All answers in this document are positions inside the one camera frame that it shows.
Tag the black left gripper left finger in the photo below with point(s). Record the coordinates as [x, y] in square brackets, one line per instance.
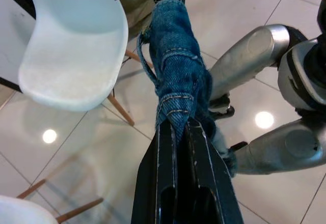
[150, 183]

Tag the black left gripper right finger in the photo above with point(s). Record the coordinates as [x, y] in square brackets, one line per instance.
[216, 188]

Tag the blue denim jeans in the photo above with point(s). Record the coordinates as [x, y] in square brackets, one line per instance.
[175, 56]

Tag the white plastic chair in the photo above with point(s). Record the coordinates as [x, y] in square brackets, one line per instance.
[23, 211]
[76, 43]

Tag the grey robot waist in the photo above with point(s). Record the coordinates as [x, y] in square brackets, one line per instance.
[298, 81]

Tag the olive green sack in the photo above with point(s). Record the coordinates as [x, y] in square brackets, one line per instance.
[137, 10]

